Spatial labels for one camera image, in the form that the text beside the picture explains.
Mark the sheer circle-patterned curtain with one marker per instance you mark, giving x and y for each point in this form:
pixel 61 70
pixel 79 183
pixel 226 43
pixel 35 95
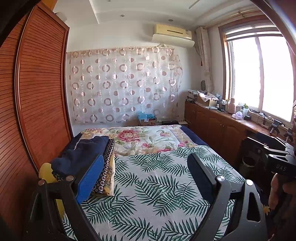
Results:
pixel 124 85

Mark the open cardboard box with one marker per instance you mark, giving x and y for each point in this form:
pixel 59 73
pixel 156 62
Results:
pixel 207 99

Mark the person's right hand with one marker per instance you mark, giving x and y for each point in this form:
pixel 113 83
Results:
pixel 276 192

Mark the tied patterned window curtain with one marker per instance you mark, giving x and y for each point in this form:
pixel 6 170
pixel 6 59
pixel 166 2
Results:
pixel 204 58

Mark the leaf-print bed sheet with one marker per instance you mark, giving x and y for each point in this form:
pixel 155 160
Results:
pixel 157 190

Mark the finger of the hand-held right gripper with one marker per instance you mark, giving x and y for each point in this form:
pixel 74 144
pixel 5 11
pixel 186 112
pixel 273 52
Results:
pixel 281 153
pixel 266 142

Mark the dark oval ornament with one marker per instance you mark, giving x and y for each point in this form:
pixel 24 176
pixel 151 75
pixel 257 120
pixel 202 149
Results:
pixel 203 85

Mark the black patterned pillow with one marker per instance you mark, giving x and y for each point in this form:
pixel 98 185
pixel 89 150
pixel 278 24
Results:
pixel 107 166

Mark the patterned storage tin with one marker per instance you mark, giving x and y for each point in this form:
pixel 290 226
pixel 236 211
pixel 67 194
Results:
pixel 193 95

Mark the grey trash bin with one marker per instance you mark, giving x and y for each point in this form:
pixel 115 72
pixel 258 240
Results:
pixel 249 165

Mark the cardboard box with blue contents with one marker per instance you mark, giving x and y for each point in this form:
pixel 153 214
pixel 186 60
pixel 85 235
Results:
pixel 146 119

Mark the small black tripod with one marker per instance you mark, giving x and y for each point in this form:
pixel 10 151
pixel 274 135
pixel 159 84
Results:
pixel 276 127
pixel 289 135

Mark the navy blue blanket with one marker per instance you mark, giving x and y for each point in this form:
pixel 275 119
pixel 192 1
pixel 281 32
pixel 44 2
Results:
pixel 194 136

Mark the small black box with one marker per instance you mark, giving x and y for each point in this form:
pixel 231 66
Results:
pixel 247 117

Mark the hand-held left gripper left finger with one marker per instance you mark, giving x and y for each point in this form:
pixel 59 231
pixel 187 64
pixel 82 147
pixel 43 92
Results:
pixel 91 178

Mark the floral blanket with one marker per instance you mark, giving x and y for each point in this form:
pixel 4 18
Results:
pixel 143 139

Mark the long wooden cabinet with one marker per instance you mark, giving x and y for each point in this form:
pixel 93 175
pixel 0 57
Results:
pixel 215 129

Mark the cream wall air conditioner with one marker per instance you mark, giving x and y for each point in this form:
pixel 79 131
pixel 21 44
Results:
pixel 173 34

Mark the white box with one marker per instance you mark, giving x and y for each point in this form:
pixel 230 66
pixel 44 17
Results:
pixel 61 15

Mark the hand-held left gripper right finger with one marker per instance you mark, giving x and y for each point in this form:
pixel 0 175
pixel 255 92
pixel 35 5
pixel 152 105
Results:
pixel 201 179

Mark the navy blue printed t-shirt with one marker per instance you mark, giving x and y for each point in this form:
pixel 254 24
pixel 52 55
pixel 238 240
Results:
pixel 78 155

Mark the wood-framed window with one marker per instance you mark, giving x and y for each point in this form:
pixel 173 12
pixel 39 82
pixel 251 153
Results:
pixel 261 74

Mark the clear bottle with green cap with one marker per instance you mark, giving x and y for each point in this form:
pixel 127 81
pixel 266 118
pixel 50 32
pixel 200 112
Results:
pixel 245 111

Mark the wooden slatted wardrobe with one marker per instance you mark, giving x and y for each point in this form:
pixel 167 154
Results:
pixel 39 104

